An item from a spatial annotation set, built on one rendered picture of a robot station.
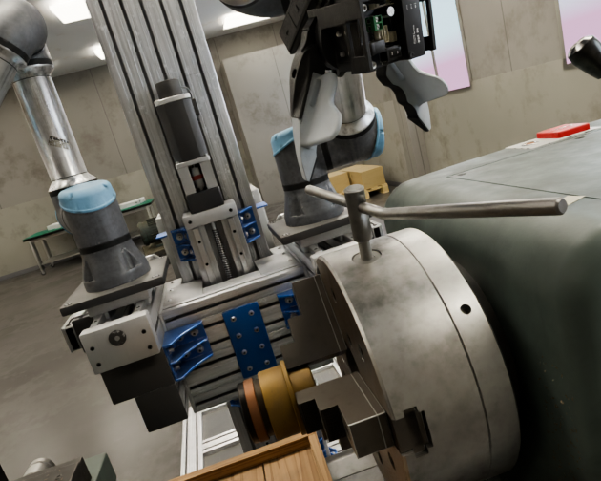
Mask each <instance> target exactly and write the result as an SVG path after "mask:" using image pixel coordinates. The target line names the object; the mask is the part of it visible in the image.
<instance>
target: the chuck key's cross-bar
mask: <svg viewBox="0 0 601 481"><path fill-rule="evenodd" d="M304 191H305V193H306V194H307V195H310V196H313V197H316V198H319V199H323V200H326V201H329V202H332V203H335V204H338V205H340V206H343V207H346V208H347V206H346V201H345V196H343V195H340V194H337V193H333V192H330V191H327V190H324V189H321V188H318V187H315V186H312V185H307V186H306V187H305V190H304ZM567 209H568V204H567V202H566V200H565V199H564V198H562V197H557V198H542V199H514V200H498V201H484V202H469V203H454V204H439V205H425V206H409V207H395V208H383V207H380V206H377V205H374V204H370V203H367V202H364V201H363V202H361V203H360V204H359V206H358V211H359V212H361V213H364V214H367V215H369V216H372V217H374V218H377V219H381V220H421V219H456V218H491V217H525V216H560V215H564V214H565V212H566V211H567Z"/></svg>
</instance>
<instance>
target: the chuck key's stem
mask: <svg viewBox="0 0 601 481"><path fill-rule="evenodd" d="M343 191H344V196H345V201H346V206H347V211H348V216H349V220H350V225H351V230H352V235H353V240H354V241H355V242H357V243H358V245H359V251H360V256H361V257H360V258H359V259H360V260H363V261H369V260H371V259H373V258H374V256H373V255H372V249H371V244H370V240H371V239H372V238H373V235H372V229H371V224H370V218H369V215H367V214H364V213H361V212H359V211H358V206H359V204H360V203H361V202H363V201H364V202H366V197H365V192H364V187H363V186H362V185H360V184H353V185H349V186H347V187H346V188H345V189H344V190H343Z"/></svg>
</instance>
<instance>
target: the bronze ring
mask: <svg viewBox="0 0 601 481"><path fill-rule="evenodd" d="M315 385H316V383H315V380H314V377H313V374H312V372H311V369H310V367H309V366H308V365H306V366H301V367H298V368H296V369H293V370H290V371H287V369H286V366H285V363H284V361H283V360H281V361H280V364H279V365H278V366H274V367H271V368H268V369H265V370H263V371H260V372H258V379H255V380H254V379H253V378H250V379H247V380H244V381H243V382H241V383H238V398H239V402H240V406H241V410H242V414H243V417H244V420H245V424H246V427H247V429H248V432H249V434H250V437H251V439H252V441H253V443H255V444H256V443H259V442H264V441H267V440H270V436H273V435H276V438H277V439H278V440H280V439H282V438H285V437H288V436H291V435H293V434H296V433H299V432H301V434H302V435H305V434H306V429H305V426H304V423H303V421H302V418H301V412H300V409H299V406H298V403H297V399H296V396H295V393H296V392H299V391H301V390H304V389H307V388H310V387H314V386H315Z"/></svg>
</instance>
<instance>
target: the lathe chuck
mask: <svg viewBox="0 0 601 481"><path fill-rule="evenodd" d="M370 244H371V249H372V251H376V252H379V253H380V254H381V255H382V256H381V257H380V258H379V259H378V260H377V261H375V262H372V263H369V264H358V263H355V262H353V258H354V257H355V256H356V255H358V254H359V253H360V251H359V245H358V244H354V245H351V246H348V247H345V248H343V249H340V250H337V251H333V252H330V253H327V254H324V255H321V256H318V258H317V260H316V264H317V266H318V268H319V271H320V273H321V278H322V281H323V283H324V286H325V289H326V292H327V294H328V297H329V300H330V302H331V304H332V307H333V310H334V313H335V315H336V318H337V321H338V324H339V326H340V329H341V332H342V335H343V338H344V339H345V341H346V343H347V344H348V346H349V348H350V349H347V350H346V352H345V354H343V355H341V356H337V357H336V359H337V362H338V365H339V368H340V371H341V374H342V376H344V375H347V374H351V373H352V372H355V371H358V372H359V374H361V376H362V377H363V379H364V380H365V382H366V383H367V385H368V386H369V388H370V389H371V391H372V392H373V393H374V395H375V396H376V398H377V399H378V401H379V402H380V404H381V405H382V406H383V408H384V410H385V411H386V413H387V414H388V416H389V417H390V418H391V420H395V421H396V420H399V419H402V418H404V413H403V410H406V409H409V408H413V407H414V408H415V409H416V410H417V411H418V412H421V414H422V416H423V420H424V424H425V430H426V434H427V438H428V442H429V443H427V444H425V450H423V451H421V452H418V453H414V452H413V450H408V451H405V452H402V453H401V452H400V450H399V449H398V447H397V446H396V444H395V446H393V447H390V448H386V449H385V450H381V451H378V452H375V453H372V454H373V456H374V458H375V461H376V463H377V465H378V467H379V469H380V471H381V473H382V475H383V478H384V480H385V481H483V480H484V479H485V478H486V477H487V473H488V469H489V464H490V443H489V434H488V428H487V418H486V415H485V410H484V406H483V402H482V399H481V395H480V392H479V388H478V386H477V383H476V380H475V376H474V374H473V371H472V368H471V365H470V362H469V359H468V357H467V355H466V351H465V349H464V346H463V344H462V341H461V339H460V337H459V334H458V332H457V330H456V328H455V325H454V323H453V322H452V320H451V318H450V316H449V314H448V312H447V310H446V307H445V305H444V303H443V301H442V299H441V297H440V296H439V294H438V292H437V290H436V289H435V287H434V285H433V284H432V282H431V280H430V279H429V277H428V276H427V274H426V273H425V272H424V270H423V268H422V267H421V266H420V265H419V263H418V262H417V261H416V259H415V258H414V257H413V256H412V255H411V253H410V252H409V251H408V250H407V249H406V248H405V247H404V246H403V245H402V244H401V243H399V242H398V241H397V240H394V239H393V238H391V237H388V236H381V237H378V238H375V239H372V240H370Z"/></svg>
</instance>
